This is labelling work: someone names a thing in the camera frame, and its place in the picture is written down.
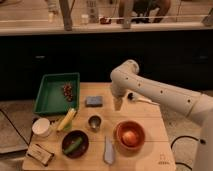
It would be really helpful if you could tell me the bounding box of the black cable right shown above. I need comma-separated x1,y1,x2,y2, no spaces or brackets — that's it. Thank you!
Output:
170,135,201,171

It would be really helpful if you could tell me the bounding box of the orange fruit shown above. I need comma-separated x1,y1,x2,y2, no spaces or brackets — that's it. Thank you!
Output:
122,131,137,146

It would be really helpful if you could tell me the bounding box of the wooden table leg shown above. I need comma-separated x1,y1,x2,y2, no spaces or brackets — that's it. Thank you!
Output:
59,0,72,31
123,0,134,29

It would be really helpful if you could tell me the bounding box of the dark brown bowl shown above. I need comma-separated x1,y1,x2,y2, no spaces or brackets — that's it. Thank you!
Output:
62,130,89,159

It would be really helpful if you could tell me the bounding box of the wooden table leg right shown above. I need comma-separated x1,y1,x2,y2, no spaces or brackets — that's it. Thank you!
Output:
123,0,134,29

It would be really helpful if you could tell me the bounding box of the small white bottle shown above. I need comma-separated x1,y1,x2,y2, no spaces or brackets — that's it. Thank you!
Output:
81,14,89,25

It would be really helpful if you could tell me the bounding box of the bunch of red grapes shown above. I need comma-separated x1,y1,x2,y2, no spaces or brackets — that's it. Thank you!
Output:
63,83,73,102

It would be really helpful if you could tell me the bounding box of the blue sponge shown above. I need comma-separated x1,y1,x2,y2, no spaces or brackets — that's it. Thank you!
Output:
85,96,103,107

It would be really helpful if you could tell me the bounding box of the yellow corn cob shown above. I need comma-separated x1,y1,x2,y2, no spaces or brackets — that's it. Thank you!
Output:
57,108,76,131

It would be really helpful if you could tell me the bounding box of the wooden table leg left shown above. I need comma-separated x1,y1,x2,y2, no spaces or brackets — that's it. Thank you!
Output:
59,0,72,31

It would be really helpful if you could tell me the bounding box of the black cable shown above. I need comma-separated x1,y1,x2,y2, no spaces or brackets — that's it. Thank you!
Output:
170,135,201,171
0,109,34,148

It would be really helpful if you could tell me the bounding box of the small metal cup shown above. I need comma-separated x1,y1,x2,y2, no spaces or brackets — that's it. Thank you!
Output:
88,115,101,132

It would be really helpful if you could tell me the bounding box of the black head dish brush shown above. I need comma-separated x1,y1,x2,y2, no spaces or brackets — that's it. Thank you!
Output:
127,93,155,105

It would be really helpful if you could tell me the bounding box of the green cucumber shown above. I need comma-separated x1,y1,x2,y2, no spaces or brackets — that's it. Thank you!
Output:
63,137,83,155

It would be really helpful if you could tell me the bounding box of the black cable left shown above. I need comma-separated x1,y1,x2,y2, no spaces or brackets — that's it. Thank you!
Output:
0,109,34,148

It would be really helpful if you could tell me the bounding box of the green plastic tray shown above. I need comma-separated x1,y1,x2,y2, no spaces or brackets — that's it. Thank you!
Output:
34,73,80,116

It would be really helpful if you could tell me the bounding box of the white ceramic cup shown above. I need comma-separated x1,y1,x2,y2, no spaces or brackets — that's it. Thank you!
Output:
32,118,51,137

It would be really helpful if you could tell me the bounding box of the red object on floor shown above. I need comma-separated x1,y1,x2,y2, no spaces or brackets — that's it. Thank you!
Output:
100,17,111,25

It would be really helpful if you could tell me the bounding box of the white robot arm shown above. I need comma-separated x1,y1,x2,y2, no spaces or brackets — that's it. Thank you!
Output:
110,60,213,171

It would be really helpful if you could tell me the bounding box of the orange bowl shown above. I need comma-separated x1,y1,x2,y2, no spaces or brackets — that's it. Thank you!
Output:
114,121,145,151

